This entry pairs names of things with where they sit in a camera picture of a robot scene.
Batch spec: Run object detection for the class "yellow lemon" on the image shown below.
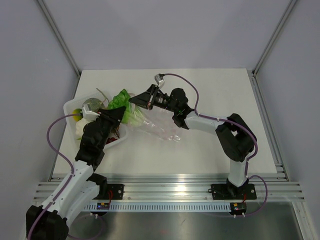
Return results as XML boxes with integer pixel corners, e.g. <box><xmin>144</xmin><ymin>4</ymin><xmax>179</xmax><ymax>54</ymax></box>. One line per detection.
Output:
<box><xmin>72</xmin><ymin>108</ymin><xmax>83</xmax><ymax>122</ymax></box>

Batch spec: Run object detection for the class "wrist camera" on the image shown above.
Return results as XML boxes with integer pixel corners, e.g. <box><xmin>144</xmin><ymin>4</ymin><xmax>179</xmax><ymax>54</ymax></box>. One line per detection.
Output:
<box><xmin>154</xmin><ymin>73</ymin><xmax>165</xmax><ymax>88</ymax></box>
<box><xmin>82</xmin><ymin>104</ymin><xmax>100</xmax><ymax>121</ymax></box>

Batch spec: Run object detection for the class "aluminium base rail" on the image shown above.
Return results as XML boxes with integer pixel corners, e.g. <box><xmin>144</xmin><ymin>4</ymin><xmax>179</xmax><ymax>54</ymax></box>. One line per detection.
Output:
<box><xmin>106</xmin><ymin>168</ymin><xmax>305</xmax><ymax>202</ymax></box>

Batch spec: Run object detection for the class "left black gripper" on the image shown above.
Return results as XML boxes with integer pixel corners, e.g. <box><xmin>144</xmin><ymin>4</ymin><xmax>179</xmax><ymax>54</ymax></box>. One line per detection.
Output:
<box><xmin>94</xmin><ymin>106</ymin><xmax>126</xmax><ymax>150</ymax></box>

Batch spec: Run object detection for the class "white slotted cable duct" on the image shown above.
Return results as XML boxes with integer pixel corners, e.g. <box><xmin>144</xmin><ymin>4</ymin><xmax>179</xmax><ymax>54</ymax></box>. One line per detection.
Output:
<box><xmin>83</xmin><ymin>202</ymin><xmax>231</xmax><ymax>213</ymax></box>

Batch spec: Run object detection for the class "green lettuce head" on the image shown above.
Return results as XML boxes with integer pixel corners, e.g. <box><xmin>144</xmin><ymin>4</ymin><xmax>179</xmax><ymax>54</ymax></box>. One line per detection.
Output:
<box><xmin>107</xmin><ymin>89</ymin><xmax>145</xmax><ymax>128</ymax></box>

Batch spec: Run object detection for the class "white cauliflower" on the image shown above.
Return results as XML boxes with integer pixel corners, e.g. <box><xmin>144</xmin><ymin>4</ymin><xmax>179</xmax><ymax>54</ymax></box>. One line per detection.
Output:
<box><xmin>75</xmin><ymin>118</ymin><xmax>89</xmax><ymax>140</ymax></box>

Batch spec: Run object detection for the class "white plastic food tray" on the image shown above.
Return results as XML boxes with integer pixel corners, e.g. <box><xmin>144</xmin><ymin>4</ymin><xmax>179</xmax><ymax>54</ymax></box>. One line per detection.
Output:
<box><xmin>63</xmin><ymin>91</ymin><xmax>129</xmax><ymax>151</ymax></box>

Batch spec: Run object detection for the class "right aluminium frame post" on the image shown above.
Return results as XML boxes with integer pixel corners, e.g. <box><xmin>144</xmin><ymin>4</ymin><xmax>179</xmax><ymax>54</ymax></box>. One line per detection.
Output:
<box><xmin>252</xmin><ymin>0</ymin><xmax>300</xmax><ymax>77</ymax></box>

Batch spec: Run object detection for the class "red grape bunch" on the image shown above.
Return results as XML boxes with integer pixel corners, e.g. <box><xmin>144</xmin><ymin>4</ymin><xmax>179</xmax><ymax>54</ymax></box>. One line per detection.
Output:
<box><xmin>106</xmin><ymin>137</ymin><xmax>117</xmax><ymax>145</ymax></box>

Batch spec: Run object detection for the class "green broccoli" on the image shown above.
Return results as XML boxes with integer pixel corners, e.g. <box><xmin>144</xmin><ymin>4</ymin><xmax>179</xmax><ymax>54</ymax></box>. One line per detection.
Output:
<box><xmin>82</xmin><ymin>97</ymin><xmax>105</xmax><ymax>112</ymax></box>

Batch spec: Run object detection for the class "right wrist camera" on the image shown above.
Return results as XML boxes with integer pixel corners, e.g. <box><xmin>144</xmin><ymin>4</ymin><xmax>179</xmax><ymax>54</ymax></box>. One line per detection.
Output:
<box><xmin>154</xmin><ymin>73</ymin><xmax>165</xmax><ymax>88</ymax></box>

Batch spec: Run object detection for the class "left aluminium frame post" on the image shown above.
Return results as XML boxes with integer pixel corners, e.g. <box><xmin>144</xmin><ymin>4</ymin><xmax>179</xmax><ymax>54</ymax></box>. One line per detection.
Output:
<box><xmin>35</xmin><ymin>0</ymin><xmax>81</xmax><ymax>79</ymax></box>

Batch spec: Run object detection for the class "aluminium frame post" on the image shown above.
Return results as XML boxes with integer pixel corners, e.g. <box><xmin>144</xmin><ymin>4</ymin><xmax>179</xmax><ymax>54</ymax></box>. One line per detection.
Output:
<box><xmin>35</xmin><ymin>0</ymin><xmax>81</xmax><ymax>79</ymax></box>
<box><xmin>252</xmin><ymin>0</ymin><xmax>300</xmax><ymax>77</ymax></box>

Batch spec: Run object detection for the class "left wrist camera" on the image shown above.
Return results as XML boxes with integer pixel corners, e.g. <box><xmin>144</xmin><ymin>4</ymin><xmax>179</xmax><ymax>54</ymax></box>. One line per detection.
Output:
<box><xmin>82</xmin><ymin>104</ymin><xmax>100</xmax><ymax>121</ymax></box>

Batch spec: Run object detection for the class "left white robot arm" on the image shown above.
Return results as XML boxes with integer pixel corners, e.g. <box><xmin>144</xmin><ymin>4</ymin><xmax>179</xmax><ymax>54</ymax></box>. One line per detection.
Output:
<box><xmin>26</xmin><ymin>106</ymin><xmax>126</xmax><ymax>240</ymax></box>

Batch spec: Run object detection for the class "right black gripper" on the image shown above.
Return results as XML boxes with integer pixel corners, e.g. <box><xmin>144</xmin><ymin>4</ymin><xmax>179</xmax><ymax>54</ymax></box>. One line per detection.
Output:
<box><xmin>129</xmin><ymin>84</ymin><xmax>179</xmax><ymax>114</ymax></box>

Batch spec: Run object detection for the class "clear zip top bag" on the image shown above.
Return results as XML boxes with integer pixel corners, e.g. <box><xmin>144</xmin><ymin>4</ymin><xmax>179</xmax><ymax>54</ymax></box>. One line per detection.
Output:
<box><xmin>126</xmin><ymin>103</ymin><xmax>181</xmax><ymax>142</ymax></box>

